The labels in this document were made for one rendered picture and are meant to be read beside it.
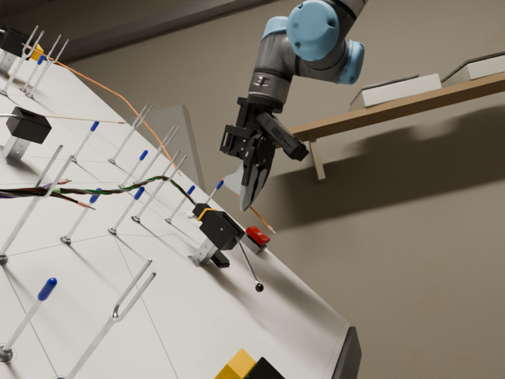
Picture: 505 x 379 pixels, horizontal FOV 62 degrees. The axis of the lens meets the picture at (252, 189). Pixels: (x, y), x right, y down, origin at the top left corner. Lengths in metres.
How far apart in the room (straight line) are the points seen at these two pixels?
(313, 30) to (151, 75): 2.12
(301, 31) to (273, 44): 0.17
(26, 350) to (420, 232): 2.21
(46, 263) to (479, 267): 2.28
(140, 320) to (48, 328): 0.12
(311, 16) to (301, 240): 1.86
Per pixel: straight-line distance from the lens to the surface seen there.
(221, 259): 0.78
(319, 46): 0.64
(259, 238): 0.94
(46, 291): 0.38
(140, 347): 0.51
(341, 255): 2.42
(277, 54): 0.81
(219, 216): 0.70
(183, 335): 0.57
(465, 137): 2.55
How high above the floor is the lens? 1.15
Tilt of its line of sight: 4 degrees up
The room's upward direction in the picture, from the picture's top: 13 degrees counter-clockwise
